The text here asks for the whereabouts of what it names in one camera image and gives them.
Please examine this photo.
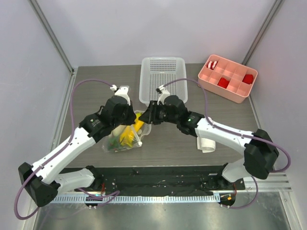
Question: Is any white perforated plastic basket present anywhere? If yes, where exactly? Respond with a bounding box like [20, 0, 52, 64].
[139, 57, 187, 106]

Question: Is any rolled white towel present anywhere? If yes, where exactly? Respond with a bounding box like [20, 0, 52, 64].
[197, 137, 216, 153]

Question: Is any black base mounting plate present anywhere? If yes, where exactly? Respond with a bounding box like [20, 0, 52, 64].
[59, 165, 246, 195]

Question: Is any red white striped fake food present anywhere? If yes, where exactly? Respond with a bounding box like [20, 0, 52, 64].
[207, 61, 218, 70]

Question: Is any white fake radish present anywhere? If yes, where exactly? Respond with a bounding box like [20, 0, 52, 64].
[112, 125, 127, 137]

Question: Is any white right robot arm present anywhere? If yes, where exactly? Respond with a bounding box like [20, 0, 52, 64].
[139, 95, 279, 189]

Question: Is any green fake vegetable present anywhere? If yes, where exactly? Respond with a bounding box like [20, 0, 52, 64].
[106, 138, 124, 152]

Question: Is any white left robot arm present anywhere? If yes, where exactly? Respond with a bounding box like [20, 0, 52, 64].
[18, 95, 136, 207]

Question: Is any perforated aluminium cable rail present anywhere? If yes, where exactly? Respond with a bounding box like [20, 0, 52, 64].
[51, 194, 220, 204]

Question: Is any yellow fake banana bunch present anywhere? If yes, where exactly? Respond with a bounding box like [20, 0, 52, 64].
[119, 112, 144, 148]

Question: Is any pink divided organizer box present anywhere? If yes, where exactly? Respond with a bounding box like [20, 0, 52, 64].
[198, 54, 258, 104]

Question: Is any red fake food piece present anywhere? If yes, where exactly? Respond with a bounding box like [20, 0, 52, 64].
[242, 74, 254, 84]
[217, 77, 230, 89]

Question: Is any clear dotted zip top bag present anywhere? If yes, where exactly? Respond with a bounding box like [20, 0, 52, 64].
[102, 110, 152, 153]

